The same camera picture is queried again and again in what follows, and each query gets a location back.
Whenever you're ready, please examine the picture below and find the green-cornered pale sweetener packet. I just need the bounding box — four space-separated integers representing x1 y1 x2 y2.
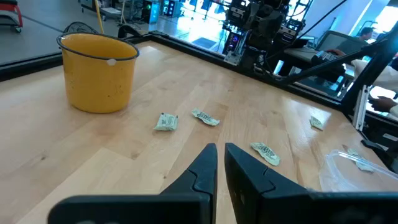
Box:
154 113 179 132

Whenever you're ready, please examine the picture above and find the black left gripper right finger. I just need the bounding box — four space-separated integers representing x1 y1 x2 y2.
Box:
224 142 398 224

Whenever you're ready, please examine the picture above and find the black cable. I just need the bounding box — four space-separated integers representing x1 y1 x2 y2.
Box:
297 0 348 40

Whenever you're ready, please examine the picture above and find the clear plastic bag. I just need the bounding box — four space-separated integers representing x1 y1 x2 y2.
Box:
318 149 398 192

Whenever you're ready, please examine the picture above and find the black wire fan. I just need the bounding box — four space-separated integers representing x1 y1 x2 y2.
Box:
63 21 100 35

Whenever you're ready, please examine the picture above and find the crumpled pale sweetener packet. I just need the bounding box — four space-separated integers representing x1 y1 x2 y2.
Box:
191 108 221 127
347 147 375 173
250 142 281 167

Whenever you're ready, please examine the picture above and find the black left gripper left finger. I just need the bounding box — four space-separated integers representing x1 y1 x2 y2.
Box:
47 142 218 224

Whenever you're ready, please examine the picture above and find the yellow plastic bucket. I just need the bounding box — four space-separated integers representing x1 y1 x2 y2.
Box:
56 32 141 114

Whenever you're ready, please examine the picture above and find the red cart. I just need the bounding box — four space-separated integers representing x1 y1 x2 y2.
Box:
0 0 24 34

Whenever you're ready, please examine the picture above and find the person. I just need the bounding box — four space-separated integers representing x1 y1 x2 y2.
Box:
357 27 376 43

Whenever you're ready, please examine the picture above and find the yellow pole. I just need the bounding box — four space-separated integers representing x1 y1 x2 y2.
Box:
94 0 105 34

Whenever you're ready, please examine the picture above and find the black metal frame strut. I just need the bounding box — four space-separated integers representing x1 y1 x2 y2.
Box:
273 23 398 116

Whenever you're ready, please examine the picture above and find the white metal bracket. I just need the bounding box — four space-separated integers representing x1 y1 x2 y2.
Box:
353 85 371 132

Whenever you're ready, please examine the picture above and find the person's hand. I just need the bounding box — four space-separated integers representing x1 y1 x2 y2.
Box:
368 95 398 113

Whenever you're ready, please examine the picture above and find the small folded sweetener packet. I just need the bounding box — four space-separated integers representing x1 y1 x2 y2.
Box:
310 116 325 131

